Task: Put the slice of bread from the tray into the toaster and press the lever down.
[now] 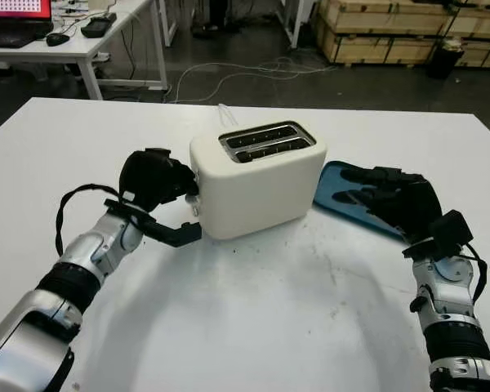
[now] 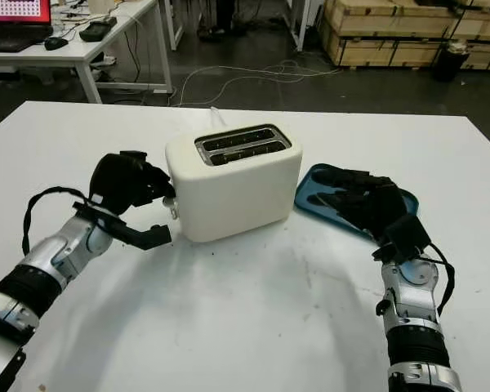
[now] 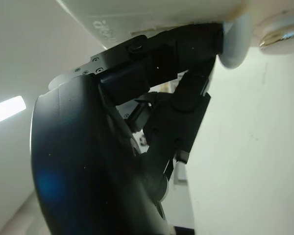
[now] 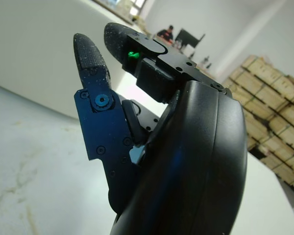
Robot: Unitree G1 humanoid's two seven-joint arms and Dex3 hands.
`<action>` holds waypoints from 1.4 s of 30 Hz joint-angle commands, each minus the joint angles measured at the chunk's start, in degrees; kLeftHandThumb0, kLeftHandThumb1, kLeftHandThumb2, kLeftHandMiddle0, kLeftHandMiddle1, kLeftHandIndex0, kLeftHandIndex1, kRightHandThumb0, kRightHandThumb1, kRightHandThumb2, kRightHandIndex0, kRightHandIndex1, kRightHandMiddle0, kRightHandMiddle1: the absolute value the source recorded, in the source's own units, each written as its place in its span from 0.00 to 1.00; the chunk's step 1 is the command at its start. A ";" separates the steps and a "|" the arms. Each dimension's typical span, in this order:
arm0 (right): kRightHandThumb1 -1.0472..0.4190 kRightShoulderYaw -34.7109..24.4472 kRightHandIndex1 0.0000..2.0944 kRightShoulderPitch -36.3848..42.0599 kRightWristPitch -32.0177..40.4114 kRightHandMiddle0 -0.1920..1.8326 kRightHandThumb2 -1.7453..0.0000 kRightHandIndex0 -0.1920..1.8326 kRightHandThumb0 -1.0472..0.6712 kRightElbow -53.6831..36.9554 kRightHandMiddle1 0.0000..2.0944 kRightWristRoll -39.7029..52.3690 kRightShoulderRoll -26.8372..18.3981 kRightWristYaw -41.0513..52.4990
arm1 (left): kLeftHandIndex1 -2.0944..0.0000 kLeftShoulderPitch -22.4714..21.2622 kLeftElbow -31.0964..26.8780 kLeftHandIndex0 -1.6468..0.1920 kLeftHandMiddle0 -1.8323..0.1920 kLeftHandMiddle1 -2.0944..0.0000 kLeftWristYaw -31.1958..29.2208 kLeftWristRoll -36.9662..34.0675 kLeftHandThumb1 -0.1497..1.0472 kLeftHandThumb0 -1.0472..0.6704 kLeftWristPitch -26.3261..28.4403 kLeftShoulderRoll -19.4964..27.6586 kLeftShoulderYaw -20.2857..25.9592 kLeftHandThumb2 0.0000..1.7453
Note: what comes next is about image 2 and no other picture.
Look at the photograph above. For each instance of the white table leg frame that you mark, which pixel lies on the white table leg frame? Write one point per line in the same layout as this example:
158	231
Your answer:
300	24
172	24

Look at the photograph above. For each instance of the black trash bin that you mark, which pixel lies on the black trash bin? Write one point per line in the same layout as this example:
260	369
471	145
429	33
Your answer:
451	61

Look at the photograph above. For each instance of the white office desk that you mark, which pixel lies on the white office desk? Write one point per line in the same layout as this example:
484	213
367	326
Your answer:
77	53

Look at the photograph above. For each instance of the white power strip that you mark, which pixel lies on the white power strip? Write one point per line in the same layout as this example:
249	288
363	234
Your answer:
105	61

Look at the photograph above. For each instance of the person legs dark shoes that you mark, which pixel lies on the person legs dark shoes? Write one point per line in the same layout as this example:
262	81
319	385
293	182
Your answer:
214	28

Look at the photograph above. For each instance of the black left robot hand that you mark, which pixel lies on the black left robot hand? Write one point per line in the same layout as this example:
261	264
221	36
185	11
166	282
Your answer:
118	179

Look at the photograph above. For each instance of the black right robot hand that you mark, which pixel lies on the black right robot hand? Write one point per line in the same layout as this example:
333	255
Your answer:
379	208

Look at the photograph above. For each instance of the black computer mouse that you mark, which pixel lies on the black computer mouse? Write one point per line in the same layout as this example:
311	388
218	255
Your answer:
56	43

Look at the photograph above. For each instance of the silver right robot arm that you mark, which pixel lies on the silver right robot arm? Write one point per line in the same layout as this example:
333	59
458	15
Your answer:
412	310

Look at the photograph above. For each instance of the blue plastic tray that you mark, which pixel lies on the blue plastic tray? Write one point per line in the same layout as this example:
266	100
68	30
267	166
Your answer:
306	192

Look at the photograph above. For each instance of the white toaster lever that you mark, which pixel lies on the white toaster lever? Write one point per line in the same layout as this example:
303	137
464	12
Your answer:
170	201

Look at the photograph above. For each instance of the black laptop red screen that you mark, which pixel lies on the black laptop red screen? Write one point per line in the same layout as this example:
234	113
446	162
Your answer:
16	24

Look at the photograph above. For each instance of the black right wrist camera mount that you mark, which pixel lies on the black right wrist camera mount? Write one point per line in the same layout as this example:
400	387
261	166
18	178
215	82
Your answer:
408	237

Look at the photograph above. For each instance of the white two-slot toaster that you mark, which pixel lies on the white two-slot toaster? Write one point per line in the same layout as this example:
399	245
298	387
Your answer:
237	196

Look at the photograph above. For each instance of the plywood crate stack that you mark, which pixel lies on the plywood crate stack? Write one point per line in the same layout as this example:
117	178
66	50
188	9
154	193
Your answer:
375	45

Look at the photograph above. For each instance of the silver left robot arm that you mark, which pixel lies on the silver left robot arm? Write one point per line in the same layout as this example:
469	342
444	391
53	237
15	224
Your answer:
45	261

